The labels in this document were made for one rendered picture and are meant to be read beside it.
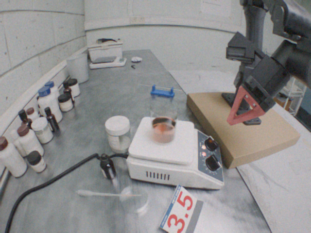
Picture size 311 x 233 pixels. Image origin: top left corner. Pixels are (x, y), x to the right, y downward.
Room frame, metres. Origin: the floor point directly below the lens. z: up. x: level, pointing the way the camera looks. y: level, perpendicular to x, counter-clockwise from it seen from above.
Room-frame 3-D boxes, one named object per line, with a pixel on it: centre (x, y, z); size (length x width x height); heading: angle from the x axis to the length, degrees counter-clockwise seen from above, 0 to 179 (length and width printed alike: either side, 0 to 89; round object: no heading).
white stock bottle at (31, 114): (0.34, 0.43, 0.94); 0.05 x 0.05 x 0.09
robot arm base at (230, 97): (0.42, -0.30, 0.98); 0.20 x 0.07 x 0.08; 3
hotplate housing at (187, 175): (0.23, -0.04, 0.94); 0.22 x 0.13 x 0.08; 79
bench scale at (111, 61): (1.12, 0.35, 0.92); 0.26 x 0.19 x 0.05; 94
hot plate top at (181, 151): (0.23, -0.02, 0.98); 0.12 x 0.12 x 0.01; 79
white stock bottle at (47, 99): (0.40, 0.38, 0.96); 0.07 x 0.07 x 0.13
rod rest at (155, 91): (0.60, -0.03, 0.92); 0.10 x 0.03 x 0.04; 71
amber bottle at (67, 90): (0.54, 0.37, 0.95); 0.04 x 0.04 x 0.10
